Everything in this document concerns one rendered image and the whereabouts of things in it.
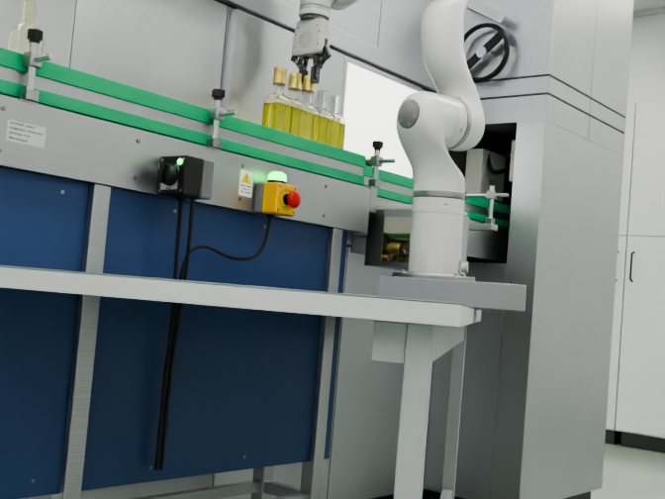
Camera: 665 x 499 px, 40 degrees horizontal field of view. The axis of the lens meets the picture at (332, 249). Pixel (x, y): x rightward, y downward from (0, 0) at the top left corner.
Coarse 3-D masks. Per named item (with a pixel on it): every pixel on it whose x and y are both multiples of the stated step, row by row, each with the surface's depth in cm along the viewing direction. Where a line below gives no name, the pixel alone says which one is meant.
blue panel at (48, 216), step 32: (0, 192) 162; (32, 192) 167; (64, 192) 172; (128, 192) 184; (0, 224) 162; (32, 224) 167; (64, 224) 172; (128, 224) 184; (160, 224) 190; (224, 224) 205; (256, 224) 213; (288, 224) 222; (0, 256) 162; (32, 256) 167; (64, 256) 172; (128, 256) 184; (160, 256) 191; (192, 256) 198; (224, 256) 205; (256, 256) 213; (288, 256) 222; (320, 256) 231; (288, 288) 222; (320, 288) 232
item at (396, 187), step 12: (372, 168) 263; (384, 180) 268; (396, 180) 273; (408, 180) 278; (384, 192) 268; (396, 192) 273; (408, 192) 278; (468, 204) 306; (480, 204) 312; (468, 216) 306; (480, 216) 312; (504, 216) 326
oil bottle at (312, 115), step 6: (306, 108) 243; (312, 108) 244; (306, 114) 243; (312, 114) 244; (318, 114) 246; (306, 120) 242; (312, 120) 244; (318, 120) 246; (306, 126) 242; (312, 126) 244; (318, 126) 246; (306, 132) 242; (312, 132) 244; (306, 138) 242; (312, 138) 244
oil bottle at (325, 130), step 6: (318, 108) 249; (324, 108) 250; (324, 114) 248; (330, 114) 250; (324, 120) 248; (330, 120) 250; (324, 126) 248; (330, 126) 250; (318, 132) 247; (324, 132) 248; (330, 132) 250; (318, 138) 247; (324, 138) 248; (330, 138) 250; (330, 144) 250
